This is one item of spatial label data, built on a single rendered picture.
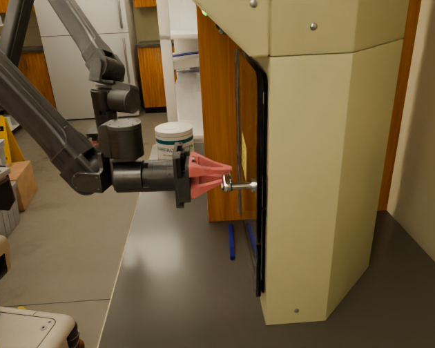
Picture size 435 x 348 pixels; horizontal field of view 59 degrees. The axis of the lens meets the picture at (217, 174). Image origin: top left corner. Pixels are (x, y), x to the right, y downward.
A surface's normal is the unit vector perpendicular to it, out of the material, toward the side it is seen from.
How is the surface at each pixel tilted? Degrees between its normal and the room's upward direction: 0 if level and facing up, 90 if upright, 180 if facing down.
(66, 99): 90
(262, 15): 90
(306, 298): 90
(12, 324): 0
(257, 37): 90
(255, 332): 0
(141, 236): 0
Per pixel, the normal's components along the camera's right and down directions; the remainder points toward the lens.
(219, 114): 0.06, 0.41
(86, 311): -0.04, -0.91
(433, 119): -1.00, 0.06
